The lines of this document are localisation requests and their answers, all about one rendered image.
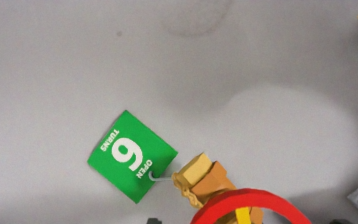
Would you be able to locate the green square tag with white number 6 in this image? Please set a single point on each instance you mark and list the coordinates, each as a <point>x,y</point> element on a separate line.
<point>129,154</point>

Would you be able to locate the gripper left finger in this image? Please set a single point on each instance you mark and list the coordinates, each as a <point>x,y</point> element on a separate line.
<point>153,221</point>

